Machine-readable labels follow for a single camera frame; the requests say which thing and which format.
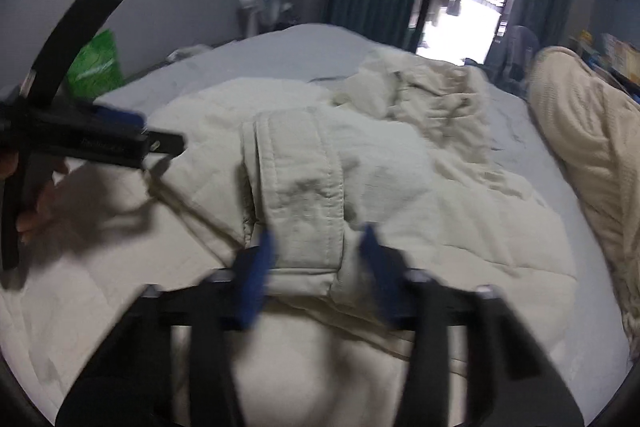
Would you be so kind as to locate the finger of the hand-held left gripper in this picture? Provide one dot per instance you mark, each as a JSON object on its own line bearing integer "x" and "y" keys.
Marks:
{"x": 117, "y": 117}
{"x": 120, "y": 149}

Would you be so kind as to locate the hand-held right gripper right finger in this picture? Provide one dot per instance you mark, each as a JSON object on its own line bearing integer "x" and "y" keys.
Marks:
{"x": 377, "y": 267}

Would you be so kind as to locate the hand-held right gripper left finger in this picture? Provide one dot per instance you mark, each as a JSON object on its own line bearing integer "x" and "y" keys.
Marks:
{"x": 260, "y": 274}

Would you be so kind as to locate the person's left hand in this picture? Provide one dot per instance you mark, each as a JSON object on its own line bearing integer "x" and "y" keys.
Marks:
{"x": 42, "y": 207}

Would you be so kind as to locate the green plastic bag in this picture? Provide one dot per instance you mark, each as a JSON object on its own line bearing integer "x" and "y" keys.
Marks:
{"x": 97, "y": 64}

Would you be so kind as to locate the crumpled cream garment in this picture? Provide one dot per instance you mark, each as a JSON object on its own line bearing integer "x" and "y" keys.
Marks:
{"x": 425, "y": 97}

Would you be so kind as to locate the white standing fan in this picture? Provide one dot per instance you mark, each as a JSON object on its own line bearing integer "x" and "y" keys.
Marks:
{"x": 262, "y": 2}

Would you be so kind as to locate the bed with grey-blue sheet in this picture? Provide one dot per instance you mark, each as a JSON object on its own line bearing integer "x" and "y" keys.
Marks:
{"x": 300, "y": 52}

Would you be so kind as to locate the cream knitted blanket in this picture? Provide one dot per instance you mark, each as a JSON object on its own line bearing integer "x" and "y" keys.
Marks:
{"x": 585, "y": 127}

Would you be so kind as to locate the grey chair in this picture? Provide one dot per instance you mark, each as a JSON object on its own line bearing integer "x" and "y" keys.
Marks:
{"x": 517, "y": 52}

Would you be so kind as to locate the cluttered shelf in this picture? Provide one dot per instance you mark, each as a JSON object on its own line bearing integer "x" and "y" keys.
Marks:
{"x": 612, "y": 52}

